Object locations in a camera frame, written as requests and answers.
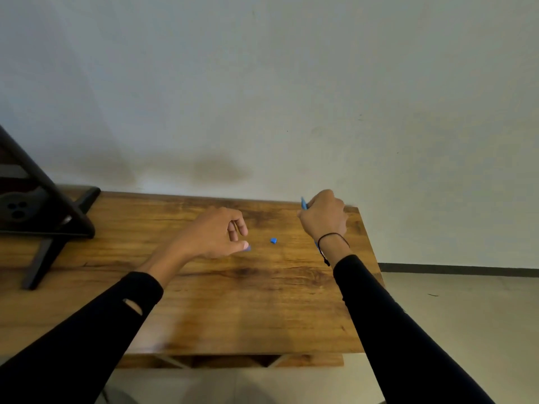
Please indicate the person's left thumb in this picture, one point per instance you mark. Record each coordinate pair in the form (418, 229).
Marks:
(233, 248)

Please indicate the black tripod stand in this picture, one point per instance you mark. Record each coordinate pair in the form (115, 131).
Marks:
(40, 210)

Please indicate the person's left middle finger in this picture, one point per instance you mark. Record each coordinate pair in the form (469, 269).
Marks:
(232, 231)

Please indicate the person's right fingers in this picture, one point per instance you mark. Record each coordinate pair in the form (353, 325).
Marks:
(326, 198)

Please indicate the person's left hand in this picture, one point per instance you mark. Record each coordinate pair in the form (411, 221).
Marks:
(210, 235)

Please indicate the person's left forearm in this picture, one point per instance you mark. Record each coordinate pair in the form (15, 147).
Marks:
(90, 328)

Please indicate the person's right forearm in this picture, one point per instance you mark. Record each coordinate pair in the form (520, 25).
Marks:
(391, 328)

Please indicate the blue pen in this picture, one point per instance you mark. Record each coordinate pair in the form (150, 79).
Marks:
(304, 203)

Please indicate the person's right hand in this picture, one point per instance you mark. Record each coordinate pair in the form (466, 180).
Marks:
(323, 218)

